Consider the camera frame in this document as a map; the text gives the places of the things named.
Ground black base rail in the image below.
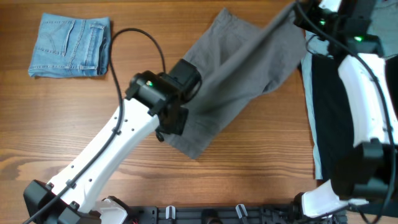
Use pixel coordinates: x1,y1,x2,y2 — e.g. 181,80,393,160
125,204,348,224

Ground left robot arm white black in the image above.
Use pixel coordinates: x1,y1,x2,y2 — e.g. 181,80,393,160
23,59,202,223

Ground dark navy garment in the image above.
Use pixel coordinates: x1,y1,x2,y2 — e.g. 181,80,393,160
310,52,398,215

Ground grey shorts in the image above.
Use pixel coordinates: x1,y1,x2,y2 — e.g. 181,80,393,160
164,4,305,159

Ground light blue t-shirt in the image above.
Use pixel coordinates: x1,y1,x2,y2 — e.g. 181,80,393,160
300,0,398,180

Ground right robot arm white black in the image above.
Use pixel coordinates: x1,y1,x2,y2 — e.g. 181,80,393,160
294,1,397,220

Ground folded blue denim jeans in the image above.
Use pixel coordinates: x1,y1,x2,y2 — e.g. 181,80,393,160
28,13,111,78

